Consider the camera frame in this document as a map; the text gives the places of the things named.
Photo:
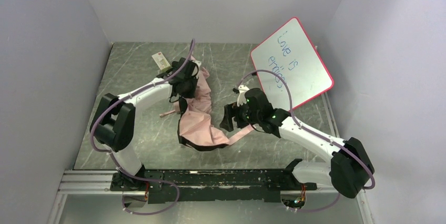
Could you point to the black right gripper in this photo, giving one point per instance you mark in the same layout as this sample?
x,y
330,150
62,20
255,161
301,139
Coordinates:
x,y
234,118

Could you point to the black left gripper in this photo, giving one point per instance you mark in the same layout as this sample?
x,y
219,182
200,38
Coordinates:
x,y
188,88

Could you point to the pink and black folding umbrella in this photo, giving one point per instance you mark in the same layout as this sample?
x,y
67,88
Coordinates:
x,y
195,129

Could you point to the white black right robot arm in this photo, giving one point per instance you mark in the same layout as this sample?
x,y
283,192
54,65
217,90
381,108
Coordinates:
x,y
346,165

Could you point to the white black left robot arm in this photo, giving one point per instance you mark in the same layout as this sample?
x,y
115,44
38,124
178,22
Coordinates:
x,y
114,120

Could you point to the small white card box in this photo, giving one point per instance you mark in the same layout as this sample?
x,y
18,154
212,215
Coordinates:
x,y
162,63

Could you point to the red framed whiteboard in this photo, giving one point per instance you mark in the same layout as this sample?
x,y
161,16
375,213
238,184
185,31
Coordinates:
x,y
290,70

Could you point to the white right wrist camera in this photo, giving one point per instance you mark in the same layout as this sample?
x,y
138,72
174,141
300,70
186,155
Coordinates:
x,y
241,91

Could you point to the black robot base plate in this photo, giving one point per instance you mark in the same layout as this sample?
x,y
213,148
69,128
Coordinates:
x,y
209,185

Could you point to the aluminium frame rail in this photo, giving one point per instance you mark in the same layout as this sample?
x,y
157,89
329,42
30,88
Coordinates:
x,y
84,196

